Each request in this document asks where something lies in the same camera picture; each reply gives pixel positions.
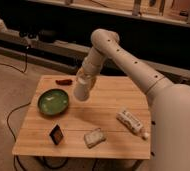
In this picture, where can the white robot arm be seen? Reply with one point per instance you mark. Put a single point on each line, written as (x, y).
(169, 103)

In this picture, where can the black device on ledge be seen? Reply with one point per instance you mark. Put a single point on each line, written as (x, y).
(48, 36)

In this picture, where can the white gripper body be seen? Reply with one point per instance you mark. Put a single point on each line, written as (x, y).
(84, 78)

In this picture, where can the red chili pepper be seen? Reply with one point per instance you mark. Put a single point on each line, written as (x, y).
(64, 82)

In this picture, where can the wooden table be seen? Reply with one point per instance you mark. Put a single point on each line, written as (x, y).
(109, 95)

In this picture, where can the dark red eraser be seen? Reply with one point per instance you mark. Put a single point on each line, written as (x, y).
(56, 135)

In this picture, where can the white plastic bottle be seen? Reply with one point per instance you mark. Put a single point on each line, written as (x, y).
(132, 123)

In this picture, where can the green bowl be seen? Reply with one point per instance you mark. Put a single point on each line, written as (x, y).
(53, 102)

